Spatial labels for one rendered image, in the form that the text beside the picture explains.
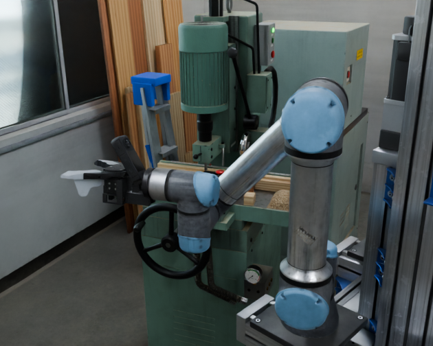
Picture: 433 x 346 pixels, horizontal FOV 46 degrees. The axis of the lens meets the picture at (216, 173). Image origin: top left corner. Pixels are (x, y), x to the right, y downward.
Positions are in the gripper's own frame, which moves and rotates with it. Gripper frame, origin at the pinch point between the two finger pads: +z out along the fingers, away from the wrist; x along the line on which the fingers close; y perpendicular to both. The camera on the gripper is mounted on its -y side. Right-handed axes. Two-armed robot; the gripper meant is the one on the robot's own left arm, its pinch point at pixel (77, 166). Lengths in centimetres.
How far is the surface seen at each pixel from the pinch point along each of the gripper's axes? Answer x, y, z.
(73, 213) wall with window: 167, 77, 111
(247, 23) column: 90, -38, -18
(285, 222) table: 64, 30, -41
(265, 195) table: 74, 24, -32
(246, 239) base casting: 66, 38, -27
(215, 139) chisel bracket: 82, 6, -9
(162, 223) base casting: 67, 37, 6
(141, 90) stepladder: 144, -5, 52
